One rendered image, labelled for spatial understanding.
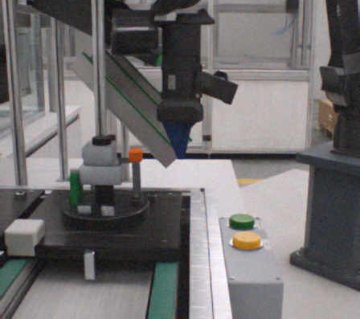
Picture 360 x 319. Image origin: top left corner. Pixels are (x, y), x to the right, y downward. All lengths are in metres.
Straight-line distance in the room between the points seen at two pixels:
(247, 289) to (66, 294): 0.24
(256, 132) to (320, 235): 3.99
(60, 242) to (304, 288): 0.39
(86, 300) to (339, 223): 0.41
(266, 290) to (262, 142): 4.24
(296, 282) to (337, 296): 0.07
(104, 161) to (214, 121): 4.03
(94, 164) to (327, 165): 0.36
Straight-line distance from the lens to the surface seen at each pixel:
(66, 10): 0.97
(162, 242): 0.67
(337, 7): 0.77
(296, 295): 0.78
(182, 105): 0.62
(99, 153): 0.72
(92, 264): 0.66
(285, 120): 4.81
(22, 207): 0.83
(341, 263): 0.83
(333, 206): 0.80
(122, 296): 0.65
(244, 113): 4.74
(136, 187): 0.74
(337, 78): 0.76
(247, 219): 0.75
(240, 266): 0.63
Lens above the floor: 1.25
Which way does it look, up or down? 13 degrees down
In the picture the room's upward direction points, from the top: straight up
